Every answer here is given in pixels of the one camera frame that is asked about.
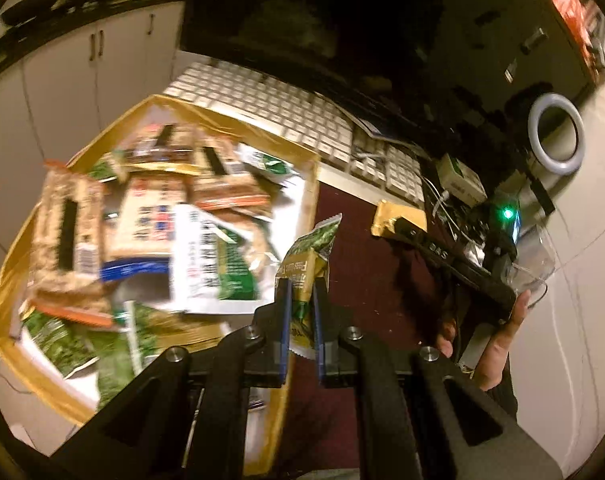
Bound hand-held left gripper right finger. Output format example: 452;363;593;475
312;277;563;480

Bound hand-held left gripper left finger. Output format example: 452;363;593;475
50;277;292;480

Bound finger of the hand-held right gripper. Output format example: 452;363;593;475
391;216;431;257

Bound gold snack packet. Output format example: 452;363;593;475
371;199;428;241

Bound green pea snack packet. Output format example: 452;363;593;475
235;142;296;188
95;302;163;406
21;307;100;378
276;214;343;358

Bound cardboard box with yellow tape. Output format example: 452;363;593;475
0;92;323;478

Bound person's right forearm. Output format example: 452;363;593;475
482;370;520;426

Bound person's right hand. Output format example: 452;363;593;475
435;290;533;392

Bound beige compact keyboard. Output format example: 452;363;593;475
349;125;425;206

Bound clear glass cup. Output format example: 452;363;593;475
499;224;557;311

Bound small white green box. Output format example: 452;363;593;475
439;154;487;207

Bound large white green snack packet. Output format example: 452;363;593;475
171;204;263;316

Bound orange grain cracker packet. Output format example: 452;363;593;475
127;122;196;166
28;160;107;311
190;132;273;216

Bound red blue print cracker packet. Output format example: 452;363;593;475
102;176;188;286

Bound white computer keyboard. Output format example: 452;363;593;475
162;60;355;171

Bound black computer monitor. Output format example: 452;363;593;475
180;0;598;161

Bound orange plastic bag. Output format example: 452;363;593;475
549;0;605;78

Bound white lower kitchen cabinets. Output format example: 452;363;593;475
0;0;186;241

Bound black kitchen countertop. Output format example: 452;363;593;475
0;0;188;86

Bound black wok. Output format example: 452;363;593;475
0;0;68;26

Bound white cable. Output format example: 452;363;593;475
425;180;463;226

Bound white ring light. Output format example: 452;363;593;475
526;92;586;177

